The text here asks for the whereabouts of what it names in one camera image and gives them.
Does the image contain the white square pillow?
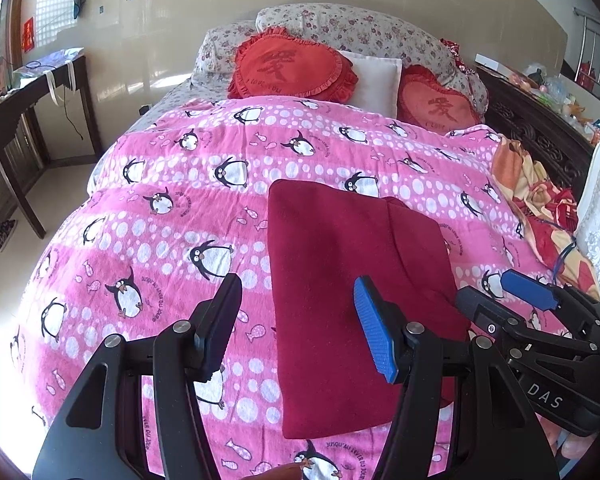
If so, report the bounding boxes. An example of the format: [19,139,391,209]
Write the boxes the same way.
[340,51,403,118]

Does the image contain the pink penguin blanket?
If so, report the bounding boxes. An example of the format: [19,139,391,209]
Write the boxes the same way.
[10,96,550,479]

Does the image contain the dark red fleece garment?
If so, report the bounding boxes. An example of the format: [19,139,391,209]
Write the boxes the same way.
[268,180,469,439]

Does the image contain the person's right hand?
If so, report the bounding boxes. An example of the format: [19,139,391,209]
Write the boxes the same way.
[538,416,598,460]

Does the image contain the small red heart cushion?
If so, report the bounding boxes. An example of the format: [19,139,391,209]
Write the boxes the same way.
[396,65,480,134]

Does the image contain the orange floral blanket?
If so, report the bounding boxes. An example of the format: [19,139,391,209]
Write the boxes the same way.
[491,138,600,300]

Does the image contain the floral pillow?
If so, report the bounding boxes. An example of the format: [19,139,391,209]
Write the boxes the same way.
[189,2,489,118]

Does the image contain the dark carved wooden headboard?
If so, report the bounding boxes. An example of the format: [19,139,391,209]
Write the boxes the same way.
[477,66,594,200]

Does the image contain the dark wooden side table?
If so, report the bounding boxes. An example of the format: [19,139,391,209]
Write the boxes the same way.
[0,53,104,238]

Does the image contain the large red heart cushion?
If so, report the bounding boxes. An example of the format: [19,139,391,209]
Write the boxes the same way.
[227,26,358,103]

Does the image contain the red paper wall decoration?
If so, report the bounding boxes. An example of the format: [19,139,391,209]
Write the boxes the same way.
[21,18,35,53]

